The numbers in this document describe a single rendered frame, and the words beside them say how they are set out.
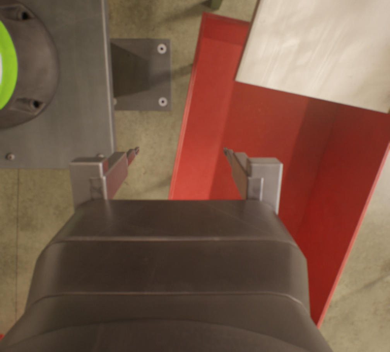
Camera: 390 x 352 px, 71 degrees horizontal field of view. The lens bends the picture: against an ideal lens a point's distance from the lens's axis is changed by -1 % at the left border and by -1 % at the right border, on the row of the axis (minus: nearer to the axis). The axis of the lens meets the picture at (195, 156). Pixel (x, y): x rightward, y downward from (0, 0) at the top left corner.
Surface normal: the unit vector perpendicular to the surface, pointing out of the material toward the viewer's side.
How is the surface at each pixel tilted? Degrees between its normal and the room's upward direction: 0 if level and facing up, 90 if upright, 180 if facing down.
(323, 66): 30
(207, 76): 0
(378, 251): 0
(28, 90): 77
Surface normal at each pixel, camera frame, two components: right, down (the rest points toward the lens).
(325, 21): -0.07, 0.70
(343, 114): -0.98, -0.18
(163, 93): 0.02, 0.26
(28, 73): 0.95, 0.27
